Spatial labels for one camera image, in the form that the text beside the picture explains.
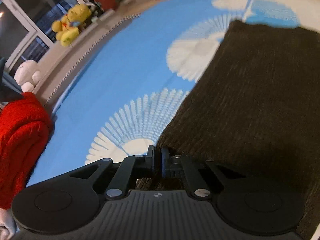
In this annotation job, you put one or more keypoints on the window with white frame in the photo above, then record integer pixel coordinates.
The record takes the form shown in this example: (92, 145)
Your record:
(27, 30)

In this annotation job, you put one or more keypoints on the folded beige cloth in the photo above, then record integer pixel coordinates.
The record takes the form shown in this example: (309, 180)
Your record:
(6, 220)

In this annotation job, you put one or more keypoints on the yellow plush toy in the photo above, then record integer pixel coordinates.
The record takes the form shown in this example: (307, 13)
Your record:
(72, 20)

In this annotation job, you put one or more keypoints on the white plush toy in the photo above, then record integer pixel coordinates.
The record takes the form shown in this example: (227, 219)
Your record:
(26, 71)

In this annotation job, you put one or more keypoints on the red knitted sweater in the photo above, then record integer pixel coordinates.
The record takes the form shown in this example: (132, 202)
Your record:
(22, 142)

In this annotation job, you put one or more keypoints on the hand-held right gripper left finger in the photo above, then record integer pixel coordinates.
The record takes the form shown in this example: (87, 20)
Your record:
(151, 158)

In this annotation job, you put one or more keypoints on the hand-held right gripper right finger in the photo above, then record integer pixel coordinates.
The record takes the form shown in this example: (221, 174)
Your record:
(164, 162)

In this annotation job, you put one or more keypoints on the dark brown knitted sweater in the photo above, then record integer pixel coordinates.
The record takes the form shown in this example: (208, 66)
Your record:
(250, 105)

